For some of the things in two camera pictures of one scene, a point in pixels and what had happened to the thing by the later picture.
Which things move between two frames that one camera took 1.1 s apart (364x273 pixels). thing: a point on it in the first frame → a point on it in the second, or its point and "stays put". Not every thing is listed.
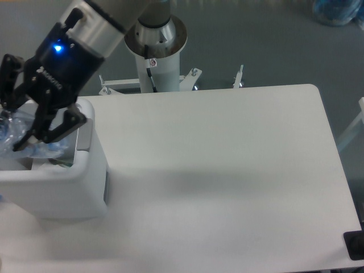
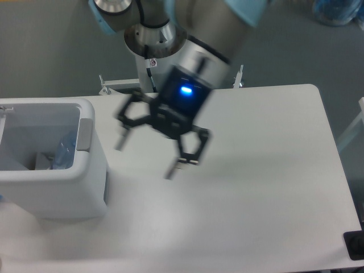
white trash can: (74, 186) stays put
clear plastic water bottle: (14, 124) → (63, 158)
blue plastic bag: (336, 12) stays put
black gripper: (58, 73) → (182, 97)
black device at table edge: (354, 242) stays put
